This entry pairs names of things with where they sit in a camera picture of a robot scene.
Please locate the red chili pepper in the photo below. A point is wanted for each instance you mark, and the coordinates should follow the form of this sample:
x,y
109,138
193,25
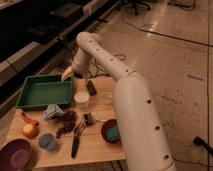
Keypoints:
x,y
28,119

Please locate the black office chair base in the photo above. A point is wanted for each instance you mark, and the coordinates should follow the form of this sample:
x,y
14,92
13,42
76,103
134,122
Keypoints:
x,y
135,3

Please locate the green plastic tray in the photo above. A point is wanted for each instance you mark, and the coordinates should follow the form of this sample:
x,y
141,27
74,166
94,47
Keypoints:
x,y
40,91

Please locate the yellow onion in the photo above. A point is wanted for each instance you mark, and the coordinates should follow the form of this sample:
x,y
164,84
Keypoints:
x,y
30,131

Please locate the white plastic cup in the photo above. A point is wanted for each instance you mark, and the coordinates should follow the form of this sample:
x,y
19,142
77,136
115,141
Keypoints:
x,y
82,99

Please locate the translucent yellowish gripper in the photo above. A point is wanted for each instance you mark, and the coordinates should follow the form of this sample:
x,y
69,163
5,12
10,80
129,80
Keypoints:
x,y
67,73

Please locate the black handled knife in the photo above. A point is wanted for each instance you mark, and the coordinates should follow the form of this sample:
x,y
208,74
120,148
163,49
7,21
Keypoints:
x,y
76,141

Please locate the blue round lid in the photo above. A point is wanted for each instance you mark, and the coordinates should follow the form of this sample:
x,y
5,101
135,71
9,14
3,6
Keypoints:
x,y
47,142

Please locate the dried brown plant cluster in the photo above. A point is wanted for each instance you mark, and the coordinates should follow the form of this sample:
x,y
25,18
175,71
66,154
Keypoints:
x,y
68,121

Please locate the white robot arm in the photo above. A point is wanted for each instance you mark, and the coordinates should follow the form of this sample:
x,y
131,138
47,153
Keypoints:
x,y
142,135

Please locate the black object on floor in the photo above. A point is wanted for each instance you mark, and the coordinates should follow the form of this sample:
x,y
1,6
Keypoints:
x,y
200,142

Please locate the small dark clip object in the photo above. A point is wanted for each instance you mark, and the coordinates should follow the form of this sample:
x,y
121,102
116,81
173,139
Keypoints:
x,y
89,120

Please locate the dark bowl with blue sponge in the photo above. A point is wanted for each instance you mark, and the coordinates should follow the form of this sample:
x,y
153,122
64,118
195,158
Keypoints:
x,y
110,131

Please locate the black remote control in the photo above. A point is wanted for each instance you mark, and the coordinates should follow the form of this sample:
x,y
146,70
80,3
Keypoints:
x,y
91,88

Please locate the purple bowl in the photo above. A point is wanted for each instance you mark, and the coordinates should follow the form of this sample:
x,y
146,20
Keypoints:
x,y
15,155

